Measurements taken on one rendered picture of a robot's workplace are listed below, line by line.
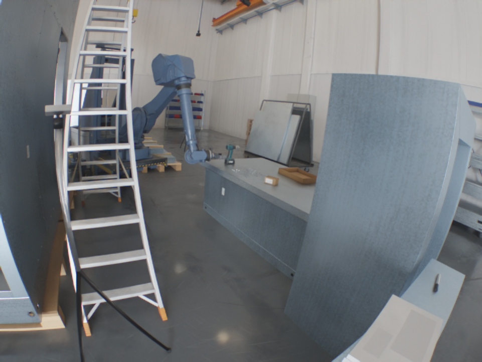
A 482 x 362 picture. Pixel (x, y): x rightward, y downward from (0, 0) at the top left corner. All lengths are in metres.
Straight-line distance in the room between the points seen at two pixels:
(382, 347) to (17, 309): 1.65
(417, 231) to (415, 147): 0.34
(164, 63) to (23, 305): 2.55
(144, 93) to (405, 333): 13.12
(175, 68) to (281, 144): 3.36
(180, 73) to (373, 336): 2.69
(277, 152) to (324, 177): 4.23
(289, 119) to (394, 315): 5.07
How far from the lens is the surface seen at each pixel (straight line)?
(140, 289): 1.64
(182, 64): 2.80
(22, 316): 1.66
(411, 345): 0.74
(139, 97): 13.14
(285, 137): 5.50
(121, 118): 3.33
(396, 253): 1.16
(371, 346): 0.67
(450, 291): 1.17
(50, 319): 1.76
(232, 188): 2.57
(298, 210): 1.84
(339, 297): 1.42
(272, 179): 2.29
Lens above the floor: 1.31
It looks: 17 degrees down
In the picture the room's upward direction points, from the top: 6 degrees clockwise
